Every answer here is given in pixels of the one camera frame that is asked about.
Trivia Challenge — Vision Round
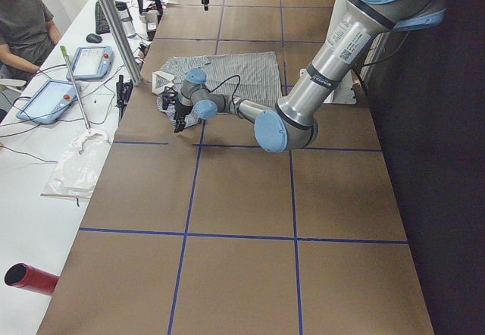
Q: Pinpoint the navy white striped polo shirt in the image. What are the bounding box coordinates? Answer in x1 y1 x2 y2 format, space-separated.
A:
152 52 282 112

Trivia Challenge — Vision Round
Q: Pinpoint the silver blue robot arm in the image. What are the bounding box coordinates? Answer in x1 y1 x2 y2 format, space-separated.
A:
161 0 446 153

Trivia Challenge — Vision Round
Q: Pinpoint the far blue teach pendant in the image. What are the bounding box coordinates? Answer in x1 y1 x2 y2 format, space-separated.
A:
68 46 114 81

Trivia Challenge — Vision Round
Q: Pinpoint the blue teach pendant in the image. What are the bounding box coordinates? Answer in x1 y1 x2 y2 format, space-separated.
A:
68 46 114 81
16 80 77 124

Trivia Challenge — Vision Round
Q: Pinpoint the black keyboard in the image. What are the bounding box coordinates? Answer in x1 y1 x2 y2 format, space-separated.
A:
94 2 111 35

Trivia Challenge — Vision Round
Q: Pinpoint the white plastic bag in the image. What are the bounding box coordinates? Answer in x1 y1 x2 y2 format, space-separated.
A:
41 128 113 199

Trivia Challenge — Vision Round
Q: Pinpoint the black computer mouse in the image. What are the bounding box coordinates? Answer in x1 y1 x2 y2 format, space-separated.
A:
86 33 103 44

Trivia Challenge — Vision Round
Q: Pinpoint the near blue teach pendant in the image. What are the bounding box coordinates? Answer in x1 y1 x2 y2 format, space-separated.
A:
16 80 77 124

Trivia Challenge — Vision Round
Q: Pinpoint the seated person grey shirt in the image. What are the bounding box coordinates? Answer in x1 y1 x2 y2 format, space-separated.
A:
1 0 61 81

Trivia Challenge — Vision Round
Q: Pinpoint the red cylinder bottle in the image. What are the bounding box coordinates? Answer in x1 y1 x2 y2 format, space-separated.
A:
4 263 59 296

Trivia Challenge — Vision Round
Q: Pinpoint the black camera clamp device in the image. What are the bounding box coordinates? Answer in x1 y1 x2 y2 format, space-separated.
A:
116 74 133 124

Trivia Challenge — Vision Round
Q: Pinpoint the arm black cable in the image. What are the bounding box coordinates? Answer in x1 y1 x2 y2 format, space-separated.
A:
206 74 242 114

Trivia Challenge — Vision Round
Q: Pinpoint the aluminium frame post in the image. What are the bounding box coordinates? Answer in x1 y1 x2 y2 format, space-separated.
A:
98 0 142 86

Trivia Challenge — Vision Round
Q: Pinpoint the rod with green handle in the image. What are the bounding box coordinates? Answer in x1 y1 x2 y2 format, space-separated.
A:
60 45 92 134

